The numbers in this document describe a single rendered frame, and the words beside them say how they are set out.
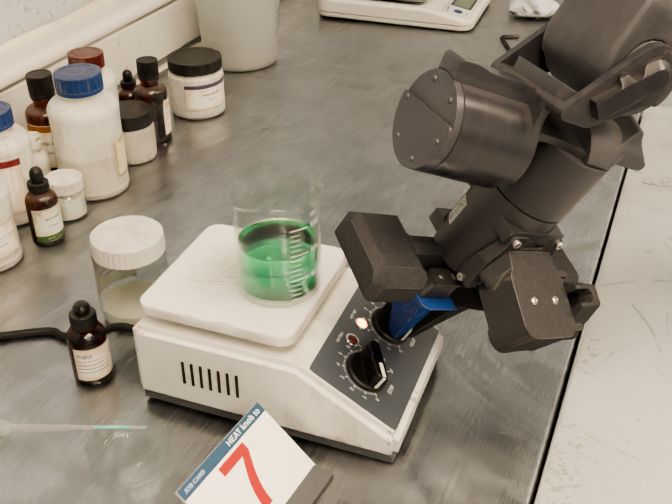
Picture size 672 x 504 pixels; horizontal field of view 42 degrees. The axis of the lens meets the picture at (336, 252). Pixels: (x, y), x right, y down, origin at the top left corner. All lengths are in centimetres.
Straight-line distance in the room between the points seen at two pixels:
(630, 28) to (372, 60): 82
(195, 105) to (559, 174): 65
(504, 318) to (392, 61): 79
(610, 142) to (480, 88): 9
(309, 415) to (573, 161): 25
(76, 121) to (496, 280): 50
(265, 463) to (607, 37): 34
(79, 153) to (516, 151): 53
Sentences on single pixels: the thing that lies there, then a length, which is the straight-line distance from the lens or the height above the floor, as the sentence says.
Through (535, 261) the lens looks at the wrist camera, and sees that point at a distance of 56.
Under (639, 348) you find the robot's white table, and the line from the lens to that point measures 75.
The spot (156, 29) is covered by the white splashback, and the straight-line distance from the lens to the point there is 124.
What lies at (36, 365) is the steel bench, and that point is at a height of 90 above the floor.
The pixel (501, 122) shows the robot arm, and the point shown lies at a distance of 48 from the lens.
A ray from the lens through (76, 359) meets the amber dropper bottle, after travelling 68.
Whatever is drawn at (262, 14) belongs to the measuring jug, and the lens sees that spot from 122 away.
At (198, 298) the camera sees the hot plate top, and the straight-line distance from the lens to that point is 62.
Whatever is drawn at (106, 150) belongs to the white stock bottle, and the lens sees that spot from 92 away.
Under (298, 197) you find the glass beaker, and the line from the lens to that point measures 62.
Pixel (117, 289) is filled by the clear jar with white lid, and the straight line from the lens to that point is 72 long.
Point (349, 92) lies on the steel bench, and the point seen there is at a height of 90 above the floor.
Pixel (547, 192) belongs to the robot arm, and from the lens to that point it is 53.
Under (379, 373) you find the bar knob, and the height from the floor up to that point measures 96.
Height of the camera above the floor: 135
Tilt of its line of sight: 33 degrees down
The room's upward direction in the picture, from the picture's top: straight up
